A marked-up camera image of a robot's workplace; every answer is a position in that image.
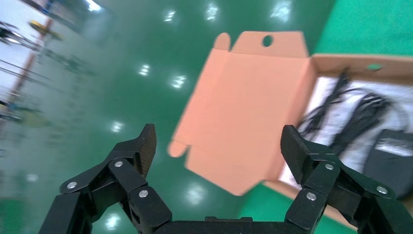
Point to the white box insert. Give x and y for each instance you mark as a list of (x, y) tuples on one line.
[(355, 87)]

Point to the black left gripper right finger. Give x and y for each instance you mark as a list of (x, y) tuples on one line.
[(326, 181)]

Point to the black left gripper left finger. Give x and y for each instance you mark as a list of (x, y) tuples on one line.
[(129, 184)]

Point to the brown cardboard box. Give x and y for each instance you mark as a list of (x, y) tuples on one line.
[(245, 113)]

